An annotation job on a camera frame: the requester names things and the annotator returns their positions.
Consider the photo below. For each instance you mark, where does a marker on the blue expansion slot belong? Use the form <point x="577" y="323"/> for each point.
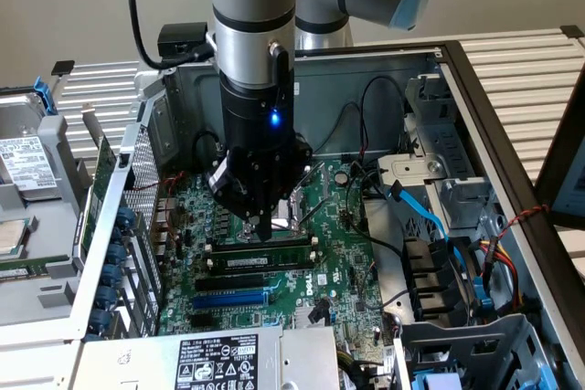
<point x="228" y="300"/>

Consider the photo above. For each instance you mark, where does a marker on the long black expansion slot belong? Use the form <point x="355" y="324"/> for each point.
<point x="228" y="283"/>

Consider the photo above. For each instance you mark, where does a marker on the black box with port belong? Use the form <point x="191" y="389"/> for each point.
<point x="183" y="38"/>

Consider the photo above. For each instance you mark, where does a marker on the green graphics card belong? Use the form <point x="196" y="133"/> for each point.
<point x="103" y="166"/>

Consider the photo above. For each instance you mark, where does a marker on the grey plastic parts rack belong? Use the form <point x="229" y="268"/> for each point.
<point x="50" y="244"/>

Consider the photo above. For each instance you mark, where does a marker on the RAM slot black latches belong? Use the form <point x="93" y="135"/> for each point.
<point x="260" y="272"/>

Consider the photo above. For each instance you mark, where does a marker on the thin metal locking lever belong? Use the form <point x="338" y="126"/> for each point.
<point x="315" y="213"/>

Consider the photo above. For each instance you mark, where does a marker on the green motherboard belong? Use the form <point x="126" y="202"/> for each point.
<point x="338" y="225"/>

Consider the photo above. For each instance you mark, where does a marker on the grey metal disk bay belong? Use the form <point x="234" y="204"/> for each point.
<point x="480" y="349"/>

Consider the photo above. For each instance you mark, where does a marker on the black table end cap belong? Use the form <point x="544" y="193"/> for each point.
<point x="572" y="31"/>
<point x="63" y="67"/>

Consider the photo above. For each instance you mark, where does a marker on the silver coin battery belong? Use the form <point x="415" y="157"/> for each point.
<point x="341" y="178"/>

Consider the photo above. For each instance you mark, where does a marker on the silver metal drive cage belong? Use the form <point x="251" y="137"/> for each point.
<point x="411" y="171"/>

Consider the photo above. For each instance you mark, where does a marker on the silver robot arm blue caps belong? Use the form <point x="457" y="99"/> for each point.
<point x="251" y="20"/>

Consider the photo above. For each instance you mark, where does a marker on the silver socket cover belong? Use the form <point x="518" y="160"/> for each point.
<point x="322" y="182"/>

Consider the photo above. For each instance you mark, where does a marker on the dark framed monitor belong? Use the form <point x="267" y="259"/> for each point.
<point x="573" y="189"/>

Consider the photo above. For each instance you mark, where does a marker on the open grey PC case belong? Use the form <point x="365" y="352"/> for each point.
<point x="343" y="88"/>

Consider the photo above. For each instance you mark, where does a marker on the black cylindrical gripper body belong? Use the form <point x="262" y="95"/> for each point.
<point x="251" y="120"/>

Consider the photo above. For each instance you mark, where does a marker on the blue round card clip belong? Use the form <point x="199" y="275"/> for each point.
<point x="109" y="273"/>
<point x="104" y="296"/>
<point x="116" y="253"/>
<point x="97" y="320"/>
<point x="125" y="218"/>

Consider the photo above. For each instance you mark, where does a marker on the silver hard disk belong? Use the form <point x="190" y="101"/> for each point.
<point x="23" y="157"/>

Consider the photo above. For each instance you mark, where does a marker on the silver power supply with label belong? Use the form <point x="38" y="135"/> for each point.
<point x="160" y="362"/>

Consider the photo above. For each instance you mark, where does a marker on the silver CPU chip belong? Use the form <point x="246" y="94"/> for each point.
<point x="11" y="237"/>

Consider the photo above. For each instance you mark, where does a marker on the small silver heat sink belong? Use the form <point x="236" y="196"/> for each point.
<point x="311" y="315"/>

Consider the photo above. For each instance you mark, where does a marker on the short black expansion slot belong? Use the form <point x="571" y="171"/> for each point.
<point x="202" y="321"/>

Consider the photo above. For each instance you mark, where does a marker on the silver CPU socket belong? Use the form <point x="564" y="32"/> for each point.
<point x="297" y="207"/>

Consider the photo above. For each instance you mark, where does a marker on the black plastic fan shroud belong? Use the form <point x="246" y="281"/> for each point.
<point x="434" y="280"/>

